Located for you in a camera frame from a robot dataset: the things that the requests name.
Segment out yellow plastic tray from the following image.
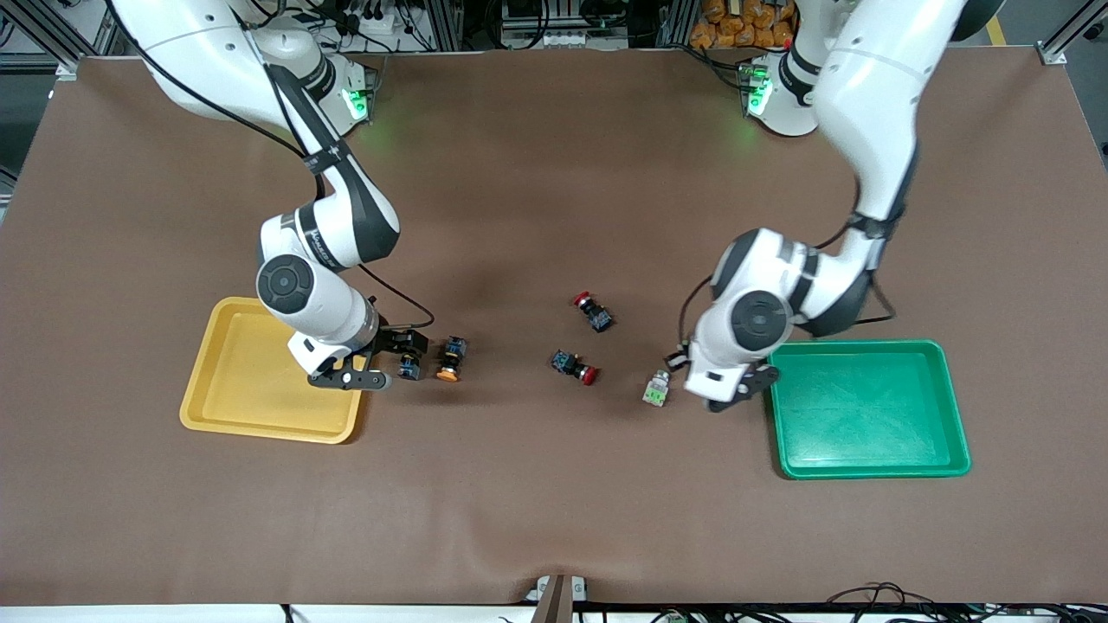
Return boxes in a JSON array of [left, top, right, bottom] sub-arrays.
[[178, 297, 371, 446]]

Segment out brown table mat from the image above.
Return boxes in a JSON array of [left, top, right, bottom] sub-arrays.
[[0, 48, 1108, 607]]

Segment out white power strip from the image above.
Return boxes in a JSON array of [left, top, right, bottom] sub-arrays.
[[342, 4, 408, 51]]

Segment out grey electronics box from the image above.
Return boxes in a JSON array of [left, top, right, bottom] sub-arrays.
[[498, 0, 637, 50]]

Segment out orange packaged items pile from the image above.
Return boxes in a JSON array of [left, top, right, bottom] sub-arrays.
[[688, 0, 799, 49]]

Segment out green plastic tray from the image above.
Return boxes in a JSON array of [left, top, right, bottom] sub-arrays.
[[765, 339, 973, 480]]

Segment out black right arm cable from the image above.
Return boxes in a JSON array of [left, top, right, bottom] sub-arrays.
[[104, 0, 435, 334]]

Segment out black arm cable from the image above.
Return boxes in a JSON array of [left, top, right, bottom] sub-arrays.
[[104, 0, 435, 334], [675, 195, 897, 347]]

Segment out red mushroom push button switch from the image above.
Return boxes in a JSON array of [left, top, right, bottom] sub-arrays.
[[571, 291, 615, 335], [551, 349, 600, 387]]

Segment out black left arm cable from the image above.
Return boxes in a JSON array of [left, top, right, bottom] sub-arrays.
[[675, 195, 897, 347]]

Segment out metal mounting bracket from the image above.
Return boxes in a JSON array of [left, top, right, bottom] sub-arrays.
[[525, 573, 591, 623]]

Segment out silver aluminium frame profile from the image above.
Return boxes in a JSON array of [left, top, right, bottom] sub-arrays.
[[0, 0, 118, 79], [1034, 0, 1108, 66]]

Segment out black cable bundle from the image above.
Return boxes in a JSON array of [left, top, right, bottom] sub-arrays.
[[822, 581, 1108, 623]]

